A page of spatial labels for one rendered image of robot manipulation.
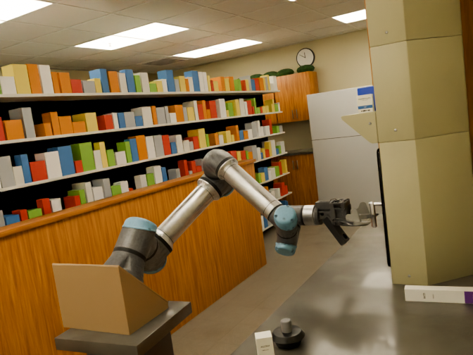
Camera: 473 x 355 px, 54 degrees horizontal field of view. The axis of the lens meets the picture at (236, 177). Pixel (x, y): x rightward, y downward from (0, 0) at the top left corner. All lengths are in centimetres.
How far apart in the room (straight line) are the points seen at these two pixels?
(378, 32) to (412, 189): 50
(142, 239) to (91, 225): 151
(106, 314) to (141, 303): 11
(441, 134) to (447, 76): 18
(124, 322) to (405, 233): 92
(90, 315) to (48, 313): 136
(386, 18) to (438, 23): 16
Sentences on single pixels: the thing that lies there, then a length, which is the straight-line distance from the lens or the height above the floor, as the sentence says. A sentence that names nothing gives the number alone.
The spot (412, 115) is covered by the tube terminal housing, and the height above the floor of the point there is 148.
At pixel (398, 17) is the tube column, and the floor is 178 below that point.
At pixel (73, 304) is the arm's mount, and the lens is 164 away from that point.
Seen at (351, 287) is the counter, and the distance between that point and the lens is 164.
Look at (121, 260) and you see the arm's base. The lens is 157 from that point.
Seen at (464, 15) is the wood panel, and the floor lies 180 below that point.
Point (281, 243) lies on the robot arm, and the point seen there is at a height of 109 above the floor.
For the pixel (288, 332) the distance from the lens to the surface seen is 128.
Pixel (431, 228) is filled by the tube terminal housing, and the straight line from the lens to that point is 160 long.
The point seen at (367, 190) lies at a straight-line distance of 672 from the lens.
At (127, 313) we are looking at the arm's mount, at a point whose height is 101.
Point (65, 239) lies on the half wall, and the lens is 297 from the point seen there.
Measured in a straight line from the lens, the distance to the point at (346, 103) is 666.
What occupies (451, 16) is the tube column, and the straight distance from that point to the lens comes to 165.
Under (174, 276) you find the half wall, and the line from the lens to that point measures 375.
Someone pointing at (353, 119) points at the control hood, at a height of 149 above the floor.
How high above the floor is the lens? 153
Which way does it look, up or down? 7 degrees down
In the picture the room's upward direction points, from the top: 8 degrees counter-clockwise
